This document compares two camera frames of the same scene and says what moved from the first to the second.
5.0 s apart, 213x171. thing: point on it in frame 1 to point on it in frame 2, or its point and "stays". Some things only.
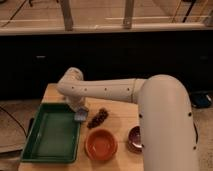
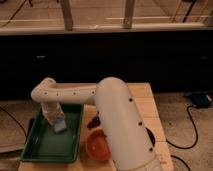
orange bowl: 101,144 stays
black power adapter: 201,100 stays
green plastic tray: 54,135 stays
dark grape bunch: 101,116 stays
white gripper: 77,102 to 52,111
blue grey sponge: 81,114 to 59,125
